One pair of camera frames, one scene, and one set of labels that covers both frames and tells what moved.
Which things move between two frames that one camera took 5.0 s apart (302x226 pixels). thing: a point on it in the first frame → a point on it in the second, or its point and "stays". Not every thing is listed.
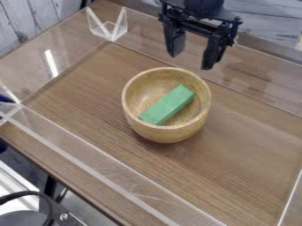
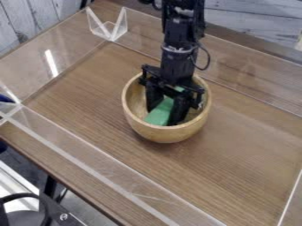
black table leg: [51, 187] stays
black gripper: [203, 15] → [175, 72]
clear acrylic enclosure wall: [199, 145] stays
